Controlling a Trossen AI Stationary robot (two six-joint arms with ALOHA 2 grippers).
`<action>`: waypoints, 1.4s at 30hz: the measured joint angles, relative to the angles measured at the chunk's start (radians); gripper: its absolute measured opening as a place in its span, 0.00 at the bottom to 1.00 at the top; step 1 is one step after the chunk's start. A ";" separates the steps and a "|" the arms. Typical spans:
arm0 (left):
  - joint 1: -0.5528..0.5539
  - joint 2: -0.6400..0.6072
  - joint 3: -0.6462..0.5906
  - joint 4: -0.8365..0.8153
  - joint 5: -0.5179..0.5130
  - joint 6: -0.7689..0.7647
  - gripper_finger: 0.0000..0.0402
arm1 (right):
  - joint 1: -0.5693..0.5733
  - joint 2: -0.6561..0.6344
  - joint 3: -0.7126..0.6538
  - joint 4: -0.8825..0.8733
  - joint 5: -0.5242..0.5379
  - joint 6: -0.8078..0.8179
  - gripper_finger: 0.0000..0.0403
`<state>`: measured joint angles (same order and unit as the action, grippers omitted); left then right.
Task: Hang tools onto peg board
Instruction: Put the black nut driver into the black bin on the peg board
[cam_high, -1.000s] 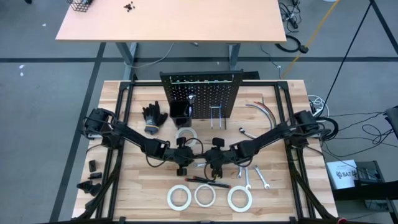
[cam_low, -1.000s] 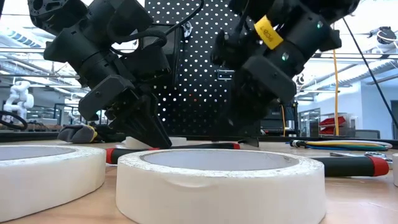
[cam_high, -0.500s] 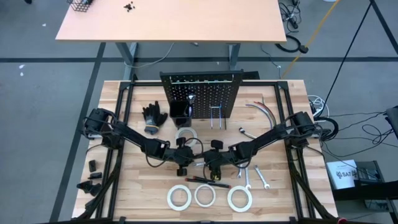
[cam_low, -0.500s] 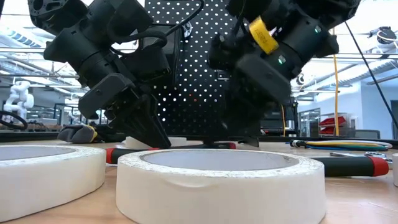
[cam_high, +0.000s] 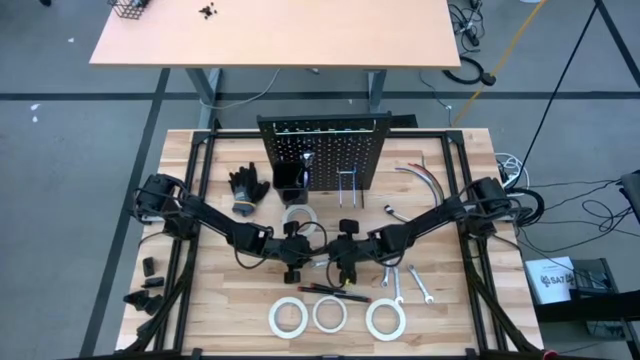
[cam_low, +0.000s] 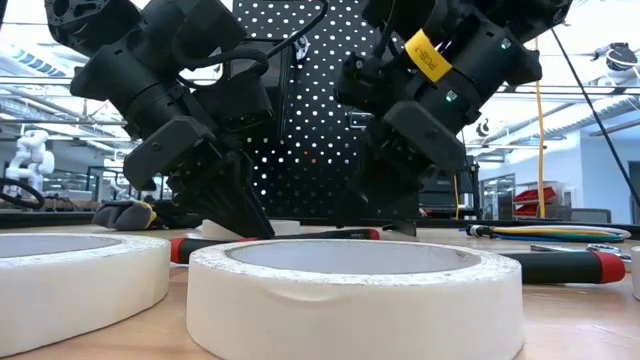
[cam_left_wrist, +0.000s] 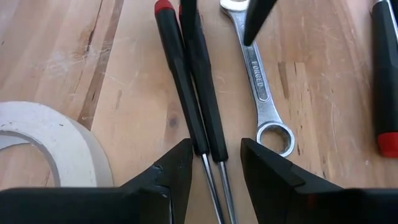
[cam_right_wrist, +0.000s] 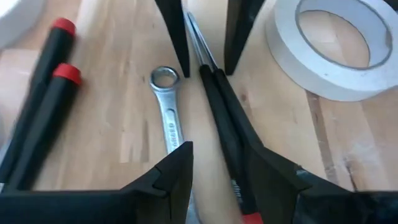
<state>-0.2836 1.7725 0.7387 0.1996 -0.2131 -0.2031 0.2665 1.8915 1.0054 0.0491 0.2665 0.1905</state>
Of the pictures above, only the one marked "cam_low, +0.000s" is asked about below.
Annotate black monitor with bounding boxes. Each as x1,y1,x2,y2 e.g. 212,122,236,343
433,167,481,211

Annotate red storage bins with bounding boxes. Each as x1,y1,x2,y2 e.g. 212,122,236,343
513,185,559,217

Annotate black aluminium table frame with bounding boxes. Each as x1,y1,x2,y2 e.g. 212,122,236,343
0,209,640,240

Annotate black grey work glove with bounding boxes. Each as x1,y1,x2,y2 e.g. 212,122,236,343
92,198,174,233

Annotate black metal pegboard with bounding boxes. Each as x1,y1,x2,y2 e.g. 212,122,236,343
232,0,422,238

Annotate black pegboard bin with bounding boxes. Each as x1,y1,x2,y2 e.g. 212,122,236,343
219,37,294,141

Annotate wire double pegboard hook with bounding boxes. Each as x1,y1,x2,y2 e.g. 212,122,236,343
348,110,374,129

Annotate yellow cable label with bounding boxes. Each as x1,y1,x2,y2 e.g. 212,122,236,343
403,28,454,84

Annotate silver combination wrench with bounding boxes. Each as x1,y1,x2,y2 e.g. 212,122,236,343
529,242,633,262

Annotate yellow cable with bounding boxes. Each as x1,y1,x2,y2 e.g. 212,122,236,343
534,79,548,219

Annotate black ceiling cable reel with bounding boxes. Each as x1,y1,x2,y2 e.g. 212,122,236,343
597,41,640,72
474,117,496,138

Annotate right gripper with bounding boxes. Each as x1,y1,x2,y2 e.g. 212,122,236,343
334,46,470,227

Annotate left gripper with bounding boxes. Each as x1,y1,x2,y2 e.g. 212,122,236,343
122,68,277,241

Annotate black red-capped screwdriver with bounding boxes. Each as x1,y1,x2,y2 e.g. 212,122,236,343
168,227,382,265
502,248,628,287

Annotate black hose loop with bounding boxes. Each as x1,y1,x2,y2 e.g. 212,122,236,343
0,176,47,211

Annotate multicoloured cable bundle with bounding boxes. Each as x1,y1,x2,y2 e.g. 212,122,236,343
464,223,633,245

